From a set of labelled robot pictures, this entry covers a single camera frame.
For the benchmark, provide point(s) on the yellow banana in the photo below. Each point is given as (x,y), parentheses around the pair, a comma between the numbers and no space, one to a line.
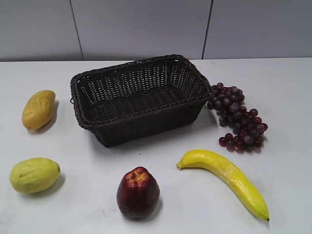
(229,173)

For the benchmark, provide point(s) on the dark woven wicker basket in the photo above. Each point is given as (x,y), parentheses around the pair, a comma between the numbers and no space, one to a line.
(140,98)

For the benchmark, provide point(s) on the dark red apple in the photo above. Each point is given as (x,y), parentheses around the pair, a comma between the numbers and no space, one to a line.
(138,194)

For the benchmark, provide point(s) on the purple grape bunch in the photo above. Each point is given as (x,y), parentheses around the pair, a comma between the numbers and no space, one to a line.
(246,125)

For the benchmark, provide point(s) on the yellow mango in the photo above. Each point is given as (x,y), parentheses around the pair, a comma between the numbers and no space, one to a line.
(38,110)

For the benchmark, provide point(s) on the green-yellow lemon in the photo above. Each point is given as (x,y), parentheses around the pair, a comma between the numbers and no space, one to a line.
(34,175)

